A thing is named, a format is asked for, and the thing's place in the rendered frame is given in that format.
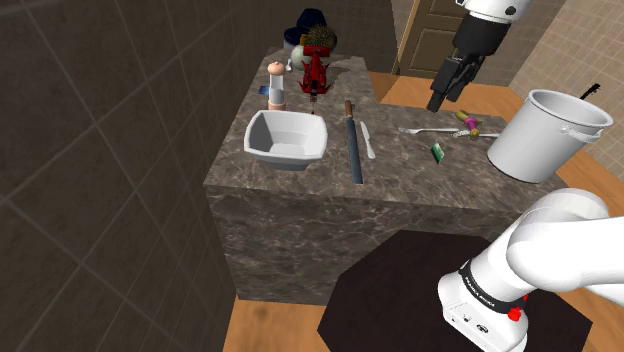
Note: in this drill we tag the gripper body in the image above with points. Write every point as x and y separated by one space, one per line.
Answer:
480 36

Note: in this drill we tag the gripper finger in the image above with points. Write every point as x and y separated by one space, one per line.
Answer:
441 85
463 78

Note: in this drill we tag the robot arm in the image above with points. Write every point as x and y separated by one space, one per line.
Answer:
551 244

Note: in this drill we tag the purple and yellow tool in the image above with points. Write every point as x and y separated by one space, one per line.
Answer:
469 122

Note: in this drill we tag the silver fork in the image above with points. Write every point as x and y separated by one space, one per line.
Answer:
429 130

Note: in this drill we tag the brown wooden door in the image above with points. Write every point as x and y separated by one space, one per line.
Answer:
429 39

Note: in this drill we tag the silver table knife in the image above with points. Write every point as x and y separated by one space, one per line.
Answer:
487 135

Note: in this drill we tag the small green box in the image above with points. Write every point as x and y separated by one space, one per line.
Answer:
438 152

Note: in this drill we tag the white plastic knife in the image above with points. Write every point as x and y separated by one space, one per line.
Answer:
368 141

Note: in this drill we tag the large white pot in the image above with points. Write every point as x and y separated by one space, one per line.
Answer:
541 141

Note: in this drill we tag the red spiky figure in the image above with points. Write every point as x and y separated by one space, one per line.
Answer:
316 73

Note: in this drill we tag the brown spiky ball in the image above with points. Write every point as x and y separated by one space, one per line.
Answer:
322 36

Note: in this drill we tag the pale green round vase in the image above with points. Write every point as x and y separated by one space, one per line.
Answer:
300 56

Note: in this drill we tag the white square bowl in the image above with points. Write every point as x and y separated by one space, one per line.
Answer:
287 139

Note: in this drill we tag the white and pink pepper mill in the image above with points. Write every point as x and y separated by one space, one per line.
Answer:
276 88

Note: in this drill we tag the small blue card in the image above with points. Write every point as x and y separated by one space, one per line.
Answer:
264 90

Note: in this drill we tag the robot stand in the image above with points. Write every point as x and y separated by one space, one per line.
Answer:
390 292

